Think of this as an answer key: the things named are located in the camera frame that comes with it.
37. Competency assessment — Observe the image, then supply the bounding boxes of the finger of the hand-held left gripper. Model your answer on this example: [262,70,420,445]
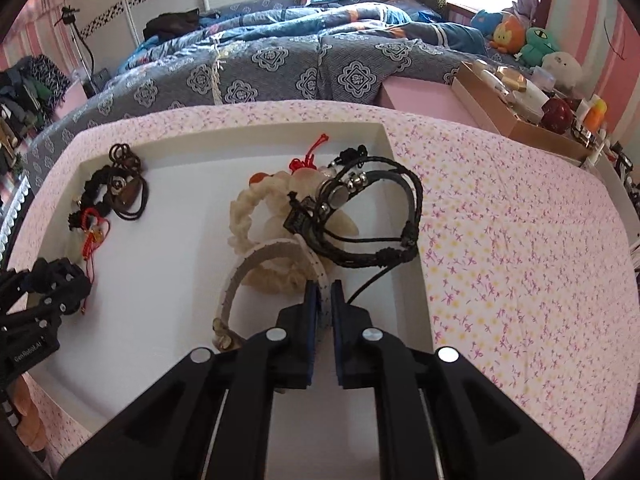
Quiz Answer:
[0,257,87,297]
[10,280,94,322]

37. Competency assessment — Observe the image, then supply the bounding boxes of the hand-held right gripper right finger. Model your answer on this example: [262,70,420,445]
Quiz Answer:
[329,280,586,480]

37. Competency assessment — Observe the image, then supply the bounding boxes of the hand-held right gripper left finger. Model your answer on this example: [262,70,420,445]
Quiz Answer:
[57,280,323,480]

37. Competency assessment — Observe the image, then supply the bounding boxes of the red cord necklace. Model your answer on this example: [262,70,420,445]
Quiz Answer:
[79,207,112,315]

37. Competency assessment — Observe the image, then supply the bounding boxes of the white strap bracelet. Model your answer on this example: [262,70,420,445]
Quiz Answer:
[212,237,332,354]

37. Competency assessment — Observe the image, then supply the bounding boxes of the black braided bracelet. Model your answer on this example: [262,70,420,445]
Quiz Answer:
[69,164,140,232]

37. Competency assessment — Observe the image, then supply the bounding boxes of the brown bead black cord bracelet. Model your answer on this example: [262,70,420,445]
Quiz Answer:
[111,172,150,222]

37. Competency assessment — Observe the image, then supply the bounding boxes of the white shallow tray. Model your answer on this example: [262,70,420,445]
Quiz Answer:
[24,120,436,437]

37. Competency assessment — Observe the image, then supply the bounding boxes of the white flower hair piece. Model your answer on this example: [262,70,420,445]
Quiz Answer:
[228,169,362,294]

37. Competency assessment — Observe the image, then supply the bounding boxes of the dark hair ties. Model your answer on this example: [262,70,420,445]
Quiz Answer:
[109,143,144,169]

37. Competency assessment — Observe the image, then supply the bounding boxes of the silver bead black bracelet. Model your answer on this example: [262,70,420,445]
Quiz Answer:
[317,145,382,217]

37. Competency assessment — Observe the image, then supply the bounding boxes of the black leather strap bracelet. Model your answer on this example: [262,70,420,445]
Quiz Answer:
[284,156,426,307]

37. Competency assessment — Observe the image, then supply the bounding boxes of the red knot charm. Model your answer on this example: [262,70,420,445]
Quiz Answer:
[288,133,331,174]

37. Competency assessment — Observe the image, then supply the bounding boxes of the person's left hand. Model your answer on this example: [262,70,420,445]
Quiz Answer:
[9,376,49,453]

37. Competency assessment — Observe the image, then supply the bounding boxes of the white lace trim cloth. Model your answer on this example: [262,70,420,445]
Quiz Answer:
[0,172,32,262]

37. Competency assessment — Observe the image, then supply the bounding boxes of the pile of dark clothes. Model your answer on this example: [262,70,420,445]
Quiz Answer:
[0,57,72,147]

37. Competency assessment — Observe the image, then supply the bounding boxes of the black tripod stand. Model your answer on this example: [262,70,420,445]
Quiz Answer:
[55,6,109,97]

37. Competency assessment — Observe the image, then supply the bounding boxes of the pink box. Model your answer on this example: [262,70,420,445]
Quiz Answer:
[376,78,502,134]

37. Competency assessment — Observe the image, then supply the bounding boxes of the grey patterned bedspread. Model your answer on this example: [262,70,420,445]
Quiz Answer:
[24,34,483,182]

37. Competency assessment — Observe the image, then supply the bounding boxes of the cardboard box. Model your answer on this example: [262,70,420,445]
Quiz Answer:
[451,61,594,164]

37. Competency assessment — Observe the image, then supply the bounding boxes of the black cloth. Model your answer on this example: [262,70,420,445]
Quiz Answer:
[143,9,202,42]

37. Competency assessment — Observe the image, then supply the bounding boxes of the blue quilt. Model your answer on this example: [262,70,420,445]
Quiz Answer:
[119,0,502,77]

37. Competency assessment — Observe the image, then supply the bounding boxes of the red round ornament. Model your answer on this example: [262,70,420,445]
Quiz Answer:
[541,98,575,134]

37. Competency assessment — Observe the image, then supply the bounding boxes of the orange bottle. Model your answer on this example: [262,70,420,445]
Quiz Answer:
[582,98,609,132]

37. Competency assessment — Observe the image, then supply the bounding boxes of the blue plush toy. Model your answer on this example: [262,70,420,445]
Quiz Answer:
[469,8,504,37]

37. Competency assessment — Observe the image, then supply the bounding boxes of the orange plush toy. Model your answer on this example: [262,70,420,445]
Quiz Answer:
[491,14,527,54]

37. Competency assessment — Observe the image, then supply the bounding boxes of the white plush toy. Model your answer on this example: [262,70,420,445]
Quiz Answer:
[541,51,584,94]

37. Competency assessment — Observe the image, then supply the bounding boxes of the green plush toy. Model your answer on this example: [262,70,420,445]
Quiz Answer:
[519,26,562,67]

